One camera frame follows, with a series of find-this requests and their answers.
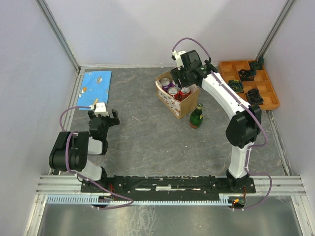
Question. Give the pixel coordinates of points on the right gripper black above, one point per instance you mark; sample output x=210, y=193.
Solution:
x=176, y=74

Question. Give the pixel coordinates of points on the rolled green blue sock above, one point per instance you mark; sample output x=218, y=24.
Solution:
x=236, y=86

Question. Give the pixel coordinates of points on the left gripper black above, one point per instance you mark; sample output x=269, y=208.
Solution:
x=112, y=121

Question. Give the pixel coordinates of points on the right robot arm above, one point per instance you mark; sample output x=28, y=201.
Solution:
x=244, y=119

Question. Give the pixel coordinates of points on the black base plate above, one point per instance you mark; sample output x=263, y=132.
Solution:
x=162, y=189

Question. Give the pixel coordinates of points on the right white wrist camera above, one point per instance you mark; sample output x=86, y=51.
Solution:
x=176, y=56

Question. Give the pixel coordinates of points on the orange divided tray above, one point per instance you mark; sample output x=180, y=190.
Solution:
x=229, y=70

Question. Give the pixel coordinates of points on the rolled sock in corner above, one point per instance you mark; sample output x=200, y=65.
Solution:
x=257, y=64

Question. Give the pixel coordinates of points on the purple soda can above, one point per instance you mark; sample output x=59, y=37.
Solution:
x=165, y=83
x=174, y=84

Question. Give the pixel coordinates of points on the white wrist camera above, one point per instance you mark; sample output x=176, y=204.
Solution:
x=176, y=56
x=99, y=109

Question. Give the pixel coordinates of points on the rolled black sock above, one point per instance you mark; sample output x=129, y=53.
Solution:
x=253, y=97

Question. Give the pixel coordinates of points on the red cola can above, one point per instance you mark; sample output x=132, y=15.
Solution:
x=184, y=93
x=172, y=91

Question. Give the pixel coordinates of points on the rolled dark sock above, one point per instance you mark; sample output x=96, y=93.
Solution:
x=247, y=75

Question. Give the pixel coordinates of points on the blue patterned cloth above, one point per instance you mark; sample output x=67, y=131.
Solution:
x=95, y=88

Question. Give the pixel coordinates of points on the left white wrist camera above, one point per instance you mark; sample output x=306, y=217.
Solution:
x=99, y=109

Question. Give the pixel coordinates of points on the blue slotted cable duct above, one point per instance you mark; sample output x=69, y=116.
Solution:
x=96, y=200

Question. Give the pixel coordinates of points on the green glass bottle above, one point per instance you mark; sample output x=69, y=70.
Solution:
x=196, y=117

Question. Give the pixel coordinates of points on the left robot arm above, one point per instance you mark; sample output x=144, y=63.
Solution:
x=71, y=153

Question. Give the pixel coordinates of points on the aluminium frame rail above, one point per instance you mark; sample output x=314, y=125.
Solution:
x=281, y=185

